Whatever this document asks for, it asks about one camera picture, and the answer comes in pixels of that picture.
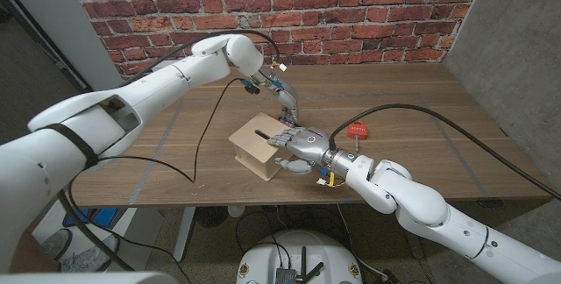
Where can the red brick printed backdrop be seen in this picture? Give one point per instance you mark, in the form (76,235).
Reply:
(350,12)

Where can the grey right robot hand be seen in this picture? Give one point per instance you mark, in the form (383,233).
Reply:
(309,146)

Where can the straight black antenna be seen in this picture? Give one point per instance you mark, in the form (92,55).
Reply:
(303,262)

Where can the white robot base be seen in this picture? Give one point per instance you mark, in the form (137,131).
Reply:
(315,253)

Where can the tilted black antenna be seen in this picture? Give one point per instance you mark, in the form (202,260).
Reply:
(315,271)

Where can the white power outlet strip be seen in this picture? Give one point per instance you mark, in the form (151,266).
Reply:
(160,64)

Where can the dark round floor object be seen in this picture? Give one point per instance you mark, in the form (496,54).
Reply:
(210,217)

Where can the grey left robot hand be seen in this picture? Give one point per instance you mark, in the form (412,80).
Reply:
(287,97)

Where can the blue foot pedal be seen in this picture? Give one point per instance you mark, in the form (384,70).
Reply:
(76,218)
(107,216)

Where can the black floor plug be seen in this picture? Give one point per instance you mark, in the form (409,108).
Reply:
(390,277)

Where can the white robot torso edge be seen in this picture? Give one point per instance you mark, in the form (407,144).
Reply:
(87,279)

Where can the wooden box with slot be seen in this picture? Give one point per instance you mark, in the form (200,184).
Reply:
(254,150)

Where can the grey table leg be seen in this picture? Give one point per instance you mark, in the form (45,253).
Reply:
(414,249)

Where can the white table leg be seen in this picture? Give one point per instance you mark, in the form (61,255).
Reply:
(184,231)

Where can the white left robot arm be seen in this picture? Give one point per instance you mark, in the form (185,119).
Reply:
(144,91)

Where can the white round table foot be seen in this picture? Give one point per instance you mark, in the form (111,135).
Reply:
(236,210)

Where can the person with grey sneakers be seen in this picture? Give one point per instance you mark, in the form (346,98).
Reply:
(85,257)

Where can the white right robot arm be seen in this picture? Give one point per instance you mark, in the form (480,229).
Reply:
(429,209)

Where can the red block with metal pin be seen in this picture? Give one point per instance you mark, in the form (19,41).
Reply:
(357,131)

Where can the small grey computer box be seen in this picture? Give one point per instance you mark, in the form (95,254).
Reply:
(286,276)

